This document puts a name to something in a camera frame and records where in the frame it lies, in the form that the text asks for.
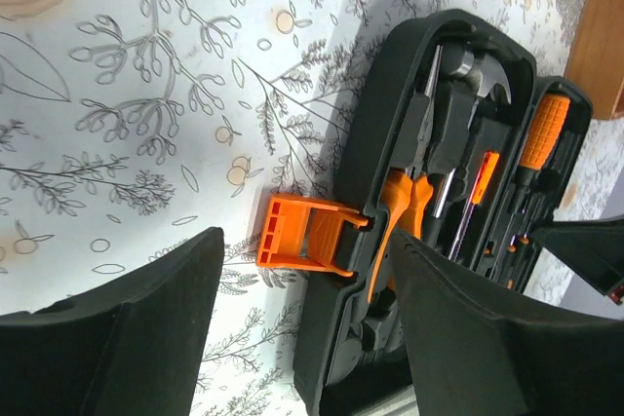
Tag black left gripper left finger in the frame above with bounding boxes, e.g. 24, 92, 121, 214
1, 227, 224, 415

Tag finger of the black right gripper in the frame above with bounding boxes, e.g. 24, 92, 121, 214
528, 215, 623, 306

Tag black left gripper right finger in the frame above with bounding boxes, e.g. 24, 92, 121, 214
389, 230, 623, 415

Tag orange black long-nose pliers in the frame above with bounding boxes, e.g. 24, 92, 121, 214
367, 45, 443, 304

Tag orange compartment tray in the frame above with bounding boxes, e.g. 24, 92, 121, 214
565, 0, 623, 120

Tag small steel hammer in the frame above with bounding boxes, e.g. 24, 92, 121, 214
423, 42, 511, 246

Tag black orange handled screwdriver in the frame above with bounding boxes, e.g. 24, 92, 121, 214
491, 234, 530, 272

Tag black plastic tool case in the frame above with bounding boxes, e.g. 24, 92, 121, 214
255, 7, 594, 416

